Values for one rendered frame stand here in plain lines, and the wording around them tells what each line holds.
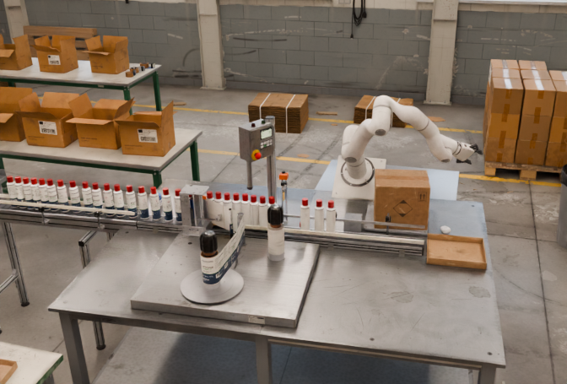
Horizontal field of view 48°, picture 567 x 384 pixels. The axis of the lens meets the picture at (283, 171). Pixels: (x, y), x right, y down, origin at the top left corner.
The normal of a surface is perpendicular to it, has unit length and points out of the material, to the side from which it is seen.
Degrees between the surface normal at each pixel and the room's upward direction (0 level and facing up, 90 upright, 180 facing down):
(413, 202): 90
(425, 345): 0
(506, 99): 90
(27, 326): 0
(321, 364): 1
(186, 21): 90
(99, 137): 90
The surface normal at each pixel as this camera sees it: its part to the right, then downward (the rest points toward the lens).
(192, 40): -0.29, 0.40
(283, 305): -0.02, -0.91
